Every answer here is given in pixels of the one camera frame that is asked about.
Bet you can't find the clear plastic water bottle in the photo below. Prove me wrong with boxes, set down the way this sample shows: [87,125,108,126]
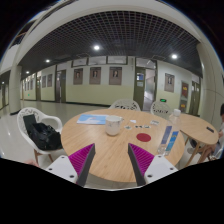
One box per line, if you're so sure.
[157,109,181,156]

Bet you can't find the framed portrait poster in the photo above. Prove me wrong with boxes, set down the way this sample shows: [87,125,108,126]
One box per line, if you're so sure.
[89,67,101,84]
[164,74,175,92]
[109,67,122,85]
[73,69,83,85]

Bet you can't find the round wooden table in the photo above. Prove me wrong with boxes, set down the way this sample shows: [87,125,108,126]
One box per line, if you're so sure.
[61,109,185,183]
[180,114,218,166]

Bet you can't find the white ceramic mug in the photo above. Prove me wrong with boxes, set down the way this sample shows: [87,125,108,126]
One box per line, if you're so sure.
[105,115,123,136]

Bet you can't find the seated person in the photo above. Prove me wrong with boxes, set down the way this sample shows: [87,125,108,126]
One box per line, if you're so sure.
[196,102,224,162]

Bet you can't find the small wrapped candy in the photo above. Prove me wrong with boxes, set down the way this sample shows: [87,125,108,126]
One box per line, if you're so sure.
[124,126,132,130]

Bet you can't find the white plastic chair back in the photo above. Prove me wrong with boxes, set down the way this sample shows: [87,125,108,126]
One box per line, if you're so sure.
[110,99,140,111]

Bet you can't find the black phone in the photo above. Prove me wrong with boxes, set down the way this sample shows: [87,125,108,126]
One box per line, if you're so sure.
[206,127,214,133]

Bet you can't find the red round coaster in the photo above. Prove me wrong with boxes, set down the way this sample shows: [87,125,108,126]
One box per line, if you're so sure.
[136,133,151,142]

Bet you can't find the white plastic chair right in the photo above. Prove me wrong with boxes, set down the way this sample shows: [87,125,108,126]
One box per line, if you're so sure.
[150,101,171,119]

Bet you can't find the framed portrait poster right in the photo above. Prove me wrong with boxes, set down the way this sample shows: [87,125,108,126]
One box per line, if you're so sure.
[164,74,175,92]

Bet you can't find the open green door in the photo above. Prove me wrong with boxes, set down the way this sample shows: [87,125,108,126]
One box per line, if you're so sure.
[133,67,145,109]

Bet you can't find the black bag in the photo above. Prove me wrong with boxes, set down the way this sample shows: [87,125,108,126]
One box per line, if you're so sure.
[23,114,62,151]

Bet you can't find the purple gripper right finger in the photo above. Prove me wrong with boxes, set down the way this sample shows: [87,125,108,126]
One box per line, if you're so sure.
[128,143,154,186]

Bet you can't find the white plastic chair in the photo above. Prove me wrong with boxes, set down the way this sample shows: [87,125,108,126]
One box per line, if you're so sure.
[17,107,62,160]
[110,99,140,111]
[150,101,171,119]

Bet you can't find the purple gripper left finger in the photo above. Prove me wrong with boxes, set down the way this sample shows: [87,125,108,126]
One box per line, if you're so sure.
[69,144,95,187]

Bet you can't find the white plastic chair left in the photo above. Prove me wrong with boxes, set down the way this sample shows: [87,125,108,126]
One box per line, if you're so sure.
[17,107,62,160]

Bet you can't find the blue paper booklet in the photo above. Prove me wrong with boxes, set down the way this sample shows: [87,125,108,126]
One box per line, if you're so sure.
[77,114,107,125]

